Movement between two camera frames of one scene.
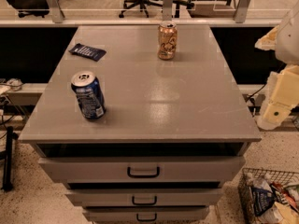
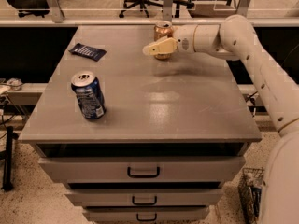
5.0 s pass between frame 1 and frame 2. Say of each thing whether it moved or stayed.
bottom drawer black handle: stayed
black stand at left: stayed
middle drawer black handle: stayed
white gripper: moved
